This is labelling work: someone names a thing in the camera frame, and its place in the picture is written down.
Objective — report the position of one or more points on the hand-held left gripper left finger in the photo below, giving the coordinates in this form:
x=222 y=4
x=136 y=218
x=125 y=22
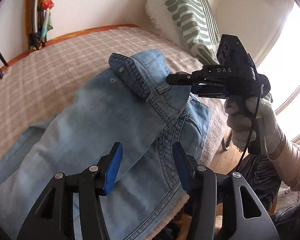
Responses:
x=113 y=165

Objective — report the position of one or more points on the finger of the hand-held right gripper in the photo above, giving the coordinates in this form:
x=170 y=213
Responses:
x=180 y=78
x=210 y=93

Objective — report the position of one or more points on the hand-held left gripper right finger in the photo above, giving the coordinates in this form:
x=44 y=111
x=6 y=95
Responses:
x=181 y=165

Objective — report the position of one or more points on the light blue denim pants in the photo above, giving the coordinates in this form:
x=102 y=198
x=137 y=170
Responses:
x=90 y=120

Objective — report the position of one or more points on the person's right forearm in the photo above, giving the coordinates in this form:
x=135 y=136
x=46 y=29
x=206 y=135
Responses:
x=295 y=165

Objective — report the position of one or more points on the person's right hand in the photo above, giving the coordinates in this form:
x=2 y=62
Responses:
x=270 y=125

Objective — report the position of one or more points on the dark metal leg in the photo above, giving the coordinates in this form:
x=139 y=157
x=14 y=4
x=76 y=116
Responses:
x=225 y=145

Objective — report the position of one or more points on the bright window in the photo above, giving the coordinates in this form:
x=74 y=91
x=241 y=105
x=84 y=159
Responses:
x=290 y=67

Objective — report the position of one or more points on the green patterned white pillow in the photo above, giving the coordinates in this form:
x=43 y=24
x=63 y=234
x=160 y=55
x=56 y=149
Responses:
x=185 y=10

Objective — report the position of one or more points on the white printed cloth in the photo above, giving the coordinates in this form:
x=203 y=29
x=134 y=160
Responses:
x=290 y=195

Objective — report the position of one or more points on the pink checked blanket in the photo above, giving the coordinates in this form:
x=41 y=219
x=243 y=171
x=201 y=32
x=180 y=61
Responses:
x=52 y=62

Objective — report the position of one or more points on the dark cloth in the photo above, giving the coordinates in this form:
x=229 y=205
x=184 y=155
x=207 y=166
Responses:
x=292 y=222

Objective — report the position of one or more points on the orange floral cloth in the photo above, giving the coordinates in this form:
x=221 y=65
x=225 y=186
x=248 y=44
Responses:
x=46 y=5

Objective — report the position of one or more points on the folded silver tripod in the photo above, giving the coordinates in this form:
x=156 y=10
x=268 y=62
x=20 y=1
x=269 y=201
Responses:
x=35 y=17

